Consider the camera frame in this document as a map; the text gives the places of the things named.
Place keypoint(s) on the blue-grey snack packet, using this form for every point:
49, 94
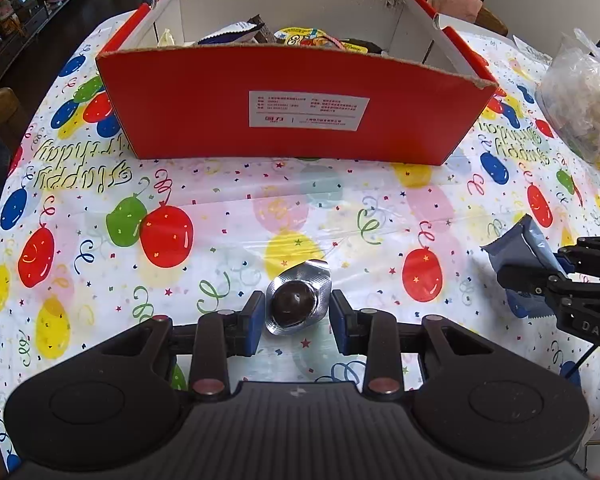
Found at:
522, 247

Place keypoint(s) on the balloon print tablecloth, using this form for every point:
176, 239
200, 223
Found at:
355, 220

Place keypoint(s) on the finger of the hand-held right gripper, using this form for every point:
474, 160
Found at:
592, 257
525, 280

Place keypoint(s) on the wooden chair with pink cloth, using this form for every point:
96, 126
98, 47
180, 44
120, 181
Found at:
495, 22

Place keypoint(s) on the yellow cartoon snack packet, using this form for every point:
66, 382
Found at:
305, 39

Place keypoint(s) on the red cardboard box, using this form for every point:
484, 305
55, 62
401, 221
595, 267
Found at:
190, 100

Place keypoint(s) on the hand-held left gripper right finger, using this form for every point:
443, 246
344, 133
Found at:
337, 322

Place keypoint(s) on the clear bag of white snacks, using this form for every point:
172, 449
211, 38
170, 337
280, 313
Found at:
580, 105

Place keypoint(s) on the white and blue snack packet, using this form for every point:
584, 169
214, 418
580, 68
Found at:
230, 34

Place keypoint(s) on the pink cloth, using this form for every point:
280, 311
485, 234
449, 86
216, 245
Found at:
455, 0

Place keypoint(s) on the dark television cabinet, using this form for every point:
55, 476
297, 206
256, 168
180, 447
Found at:
35, 15

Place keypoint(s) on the silver foil chocolate cup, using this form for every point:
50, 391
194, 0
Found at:
295, 300

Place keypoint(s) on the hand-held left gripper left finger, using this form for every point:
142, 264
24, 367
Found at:
255, 322

